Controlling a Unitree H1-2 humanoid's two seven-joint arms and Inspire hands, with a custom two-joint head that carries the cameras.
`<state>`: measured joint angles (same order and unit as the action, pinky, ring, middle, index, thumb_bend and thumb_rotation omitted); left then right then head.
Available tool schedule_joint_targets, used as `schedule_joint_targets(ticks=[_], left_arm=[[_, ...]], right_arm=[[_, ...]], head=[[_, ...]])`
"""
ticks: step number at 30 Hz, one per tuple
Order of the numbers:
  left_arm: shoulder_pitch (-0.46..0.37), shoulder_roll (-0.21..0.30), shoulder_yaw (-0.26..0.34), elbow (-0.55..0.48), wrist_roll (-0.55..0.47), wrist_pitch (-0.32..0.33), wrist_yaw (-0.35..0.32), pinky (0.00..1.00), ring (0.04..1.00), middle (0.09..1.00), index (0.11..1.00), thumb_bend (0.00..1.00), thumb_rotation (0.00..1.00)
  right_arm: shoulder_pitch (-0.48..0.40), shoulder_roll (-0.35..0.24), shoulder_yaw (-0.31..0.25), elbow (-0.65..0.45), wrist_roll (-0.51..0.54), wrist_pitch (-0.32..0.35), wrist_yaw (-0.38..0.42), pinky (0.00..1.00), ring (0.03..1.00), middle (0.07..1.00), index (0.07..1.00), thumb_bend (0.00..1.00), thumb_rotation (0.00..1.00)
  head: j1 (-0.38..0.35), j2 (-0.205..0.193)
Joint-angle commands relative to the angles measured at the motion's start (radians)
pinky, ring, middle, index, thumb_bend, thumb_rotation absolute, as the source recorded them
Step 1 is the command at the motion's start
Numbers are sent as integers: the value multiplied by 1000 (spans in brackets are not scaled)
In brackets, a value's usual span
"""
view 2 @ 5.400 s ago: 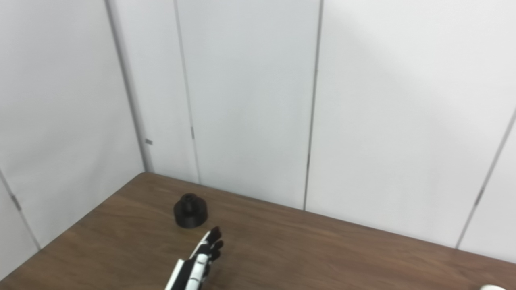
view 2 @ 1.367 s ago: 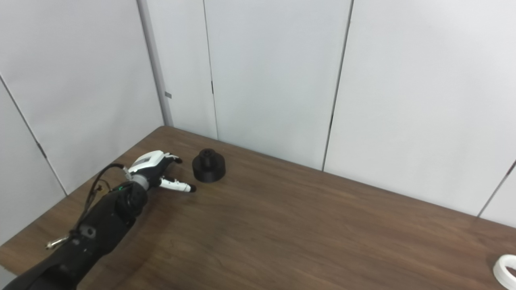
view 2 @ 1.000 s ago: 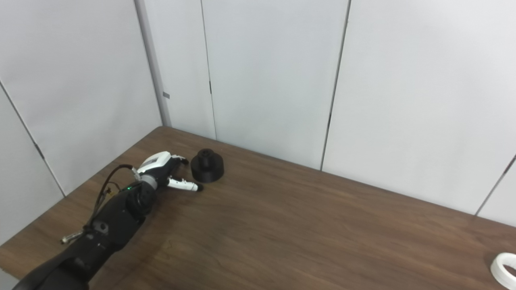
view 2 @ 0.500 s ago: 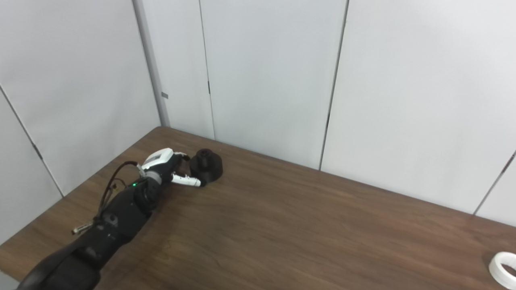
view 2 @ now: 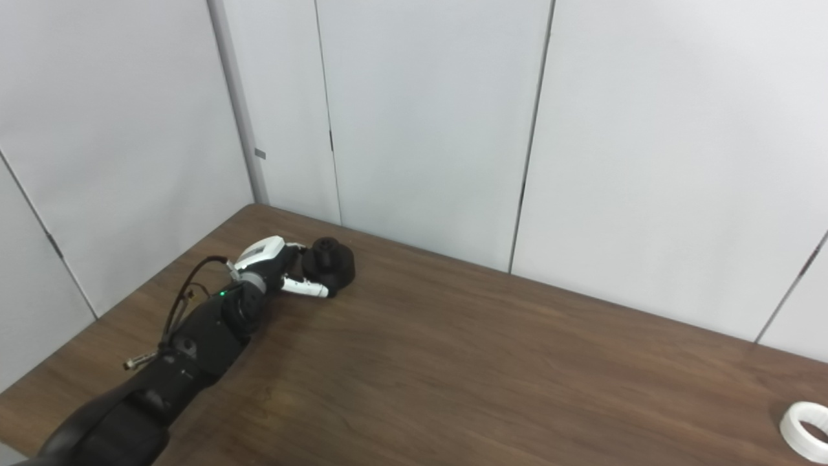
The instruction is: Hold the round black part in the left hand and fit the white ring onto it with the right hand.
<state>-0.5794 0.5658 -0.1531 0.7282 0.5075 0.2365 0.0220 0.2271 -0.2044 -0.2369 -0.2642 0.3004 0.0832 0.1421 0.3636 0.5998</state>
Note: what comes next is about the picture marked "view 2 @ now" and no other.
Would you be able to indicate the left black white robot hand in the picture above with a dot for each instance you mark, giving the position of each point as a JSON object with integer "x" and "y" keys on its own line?
{"x": 262, "y": 249}

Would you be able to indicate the round black plastic part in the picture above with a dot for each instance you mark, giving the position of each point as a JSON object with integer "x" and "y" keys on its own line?
{"x": 336, "y": 265}

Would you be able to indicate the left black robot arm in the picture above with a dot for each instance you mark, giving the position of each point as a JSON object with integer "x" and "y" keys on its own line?
{"x": 200, "y": 343}

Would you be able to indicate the grey wall corner post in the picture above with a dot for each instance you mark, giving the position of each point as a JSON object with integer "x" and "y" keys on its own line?
{"x": 236, "y": 97}

